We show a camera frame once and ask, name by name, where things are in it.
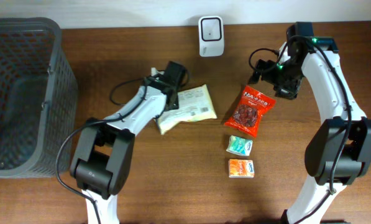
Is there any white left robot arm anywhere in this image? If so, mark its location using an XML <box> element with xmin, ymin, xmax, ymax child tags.
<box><xmin>70</xmin><ymin>62</ymin><xmax>190</xmax><ymax>223</ymax></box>

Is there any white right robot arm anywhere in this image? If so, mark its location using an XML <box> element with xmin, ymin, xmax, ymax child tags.
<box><xmin>249</xmin><ymin>22</ymin><xmax>371</xmax><ymax>223</ymax></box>

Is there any red snack bag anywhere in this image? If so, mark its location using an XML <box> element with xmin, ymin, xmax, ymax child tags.
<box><xmin>224</xmin><ymin>86</ymin><xmax>276</xmax><ymax>138</ymax></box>

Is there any grey plastic mesh basket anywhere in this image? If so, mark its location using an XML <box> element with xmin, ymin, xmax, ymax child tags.
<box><xmin>0</xmin><ymin>17</ymin><xmax>78</xmax><ymax>179</ymax></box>

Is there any yellow snack bag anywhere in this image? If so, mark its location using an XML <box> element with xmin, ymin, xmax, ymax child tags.
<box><xmin>156</xmin><ymin>84</ymin><xmax>218</xmax><ymax>135</ymax></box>

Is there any orange tissue pack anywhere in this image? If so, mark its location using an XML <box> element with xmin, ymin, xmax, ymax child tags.
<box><xmin>228</xmin><ymin>159</ymin><xmax>255</xmax><ymax>178</ymax></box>

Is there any teal tissue pack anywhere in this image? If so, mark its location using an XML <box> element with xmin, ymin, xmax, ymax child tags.
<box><xmin>226</xmin><ymin>136</ymin><xmax>253</xmax><ymax>157</ymax></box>

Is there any white barcode scanner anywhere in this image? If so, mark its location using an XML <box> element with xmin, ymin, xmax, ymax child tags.
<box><xmin>198</xmin><ymin>16</ymin><xmax>225</xmax><ymax>57</ymax></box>

